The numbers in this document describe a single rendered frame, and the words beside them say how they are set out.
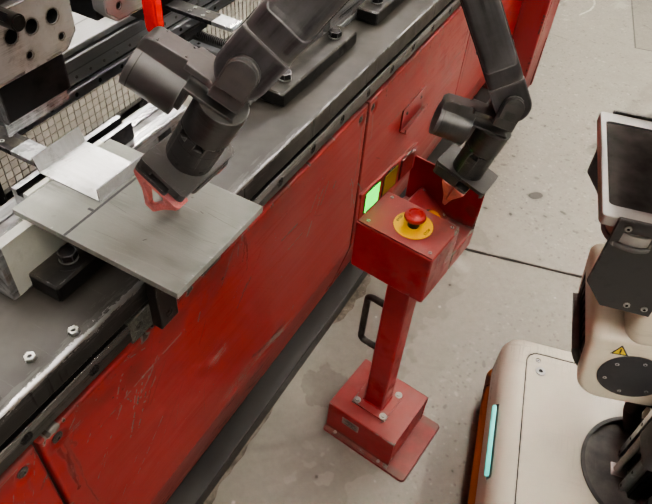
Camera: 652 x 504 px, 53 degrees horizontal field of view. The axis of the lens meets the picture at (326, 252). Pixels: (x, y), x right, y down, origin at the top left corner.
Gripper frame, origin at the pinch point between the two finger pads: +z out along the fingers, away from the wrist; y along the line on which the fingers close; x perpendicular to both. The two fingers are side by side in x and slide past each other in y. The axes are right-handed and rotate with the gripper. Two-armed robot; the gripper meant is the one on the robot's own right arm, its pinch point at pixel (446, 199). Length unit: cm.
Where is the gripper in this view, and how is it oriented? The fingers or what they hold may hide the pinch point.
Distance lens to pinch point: 126.1
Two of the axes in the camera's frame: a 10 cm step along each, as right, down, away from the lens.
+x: -5.7, 5.7, -5.9
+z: -2.7, 5.5, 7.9
